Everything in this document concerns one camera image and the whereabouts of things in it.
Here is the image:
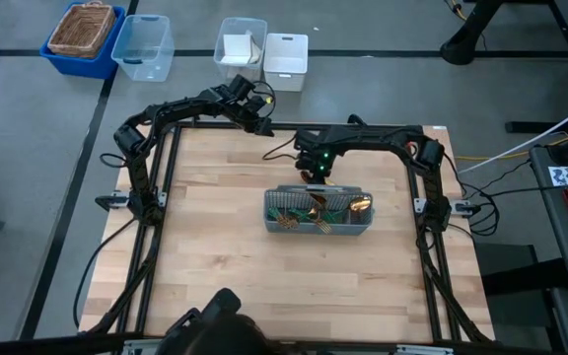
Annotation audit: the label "grey plastic cutlery basket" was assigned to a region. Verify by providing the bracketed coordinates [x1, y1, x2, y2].
[262, 183, 376, 237]

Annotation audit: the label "clear plastic bin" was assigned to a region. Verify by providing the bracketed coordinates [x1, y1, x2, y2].
[213, 17, 269, 87]

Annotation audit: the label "white plastic bin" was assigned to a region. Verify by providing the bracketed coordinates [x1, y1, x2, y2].
[262, 33, 310, 93]

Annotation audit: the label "white cardboard box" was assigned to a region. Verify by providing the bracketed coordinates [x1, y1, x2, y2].
[220, 30, 261, 66]

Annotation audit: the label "blue plastic bin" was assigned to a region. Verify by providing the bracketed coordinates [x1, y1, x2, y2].
[39, 2, 127, 80]

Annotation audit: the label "brown wicker basket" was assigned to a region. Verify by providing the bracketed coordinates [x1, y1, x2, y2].
[46, 1, 117, 60]

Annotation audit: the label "black stand foot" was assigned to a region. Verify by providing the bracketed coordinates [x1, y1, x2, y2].
[439, 0, 495, 67]

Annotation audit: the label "black furniture base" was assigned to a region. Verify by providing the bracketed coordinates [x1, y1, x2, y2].
[473, 241, 568, 355]

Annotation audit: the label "dark grey side table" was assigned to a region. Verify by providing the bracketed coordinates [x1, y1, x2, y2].
[528, 125, 568, 300]

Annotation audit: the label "black crossbar silver brackets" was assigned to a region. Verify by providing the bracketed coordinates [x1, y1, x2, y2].
[0, 330, 551, 355]

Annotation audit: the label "black left camera cable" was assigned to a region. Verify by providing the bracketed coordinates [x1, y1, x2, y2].
[251, 79, 278, 119]

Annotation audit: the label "black camera cable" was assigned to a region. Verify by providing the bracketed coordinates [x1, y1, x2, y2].
[262, 131, 300, 162]
[251, 79, 278, 119]

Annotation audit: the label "black right camera cable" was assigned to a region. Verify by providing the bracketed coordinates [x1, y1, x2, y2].
[262, 131, 300, 162]

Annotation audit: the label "clear bin teal handles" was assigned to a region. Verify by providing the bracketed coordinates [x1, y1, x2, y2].
[110, 13, 176, 83]

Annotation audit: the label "yellow hanging cable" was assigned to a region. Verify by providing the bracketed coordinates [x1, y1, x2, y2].
[443, 0, 466, 22]

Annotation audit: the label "yellow floor cable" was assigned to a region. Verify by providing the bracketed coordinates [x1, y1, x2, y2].
[454, 125, 568, 162]

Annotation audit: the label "black thin cable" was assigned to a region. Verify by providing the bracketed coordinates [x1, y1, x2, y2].
[456, 157, 568, 238]

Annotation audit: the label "white cable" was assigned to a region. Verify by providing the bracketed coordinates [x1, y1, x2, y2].
[459, 96, 568, 174]

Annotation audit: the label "black power cable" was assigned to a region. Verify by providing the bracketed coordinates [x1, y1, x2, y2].
[72, 216, 140, 330]

